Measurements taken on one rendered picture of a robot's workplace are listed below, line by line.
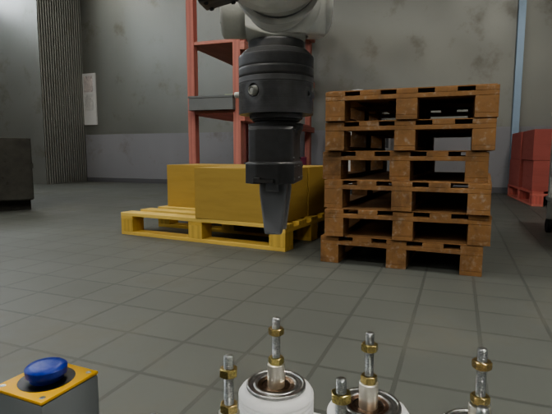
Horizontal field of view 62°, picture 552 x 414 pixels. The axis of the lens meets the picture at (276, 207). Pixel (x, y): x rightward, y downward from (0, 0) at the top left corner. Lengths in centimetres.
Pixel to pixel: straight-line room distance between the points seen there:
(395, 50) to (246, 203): 492
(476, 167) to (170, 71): 695
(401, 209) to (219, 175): 109
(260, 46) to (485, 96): 171
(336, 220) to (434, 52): 509
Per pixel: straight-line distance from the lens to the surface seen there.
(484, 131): 216
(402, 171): 220
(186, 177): 341
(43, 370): 54
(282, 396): 59
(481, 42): 712
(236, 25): 55
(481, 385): 55
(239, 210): 266
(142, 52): 895
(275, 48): 52
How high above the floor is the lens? 54
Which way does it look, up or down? 7 degrees down
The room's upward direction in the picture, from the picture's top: straight up
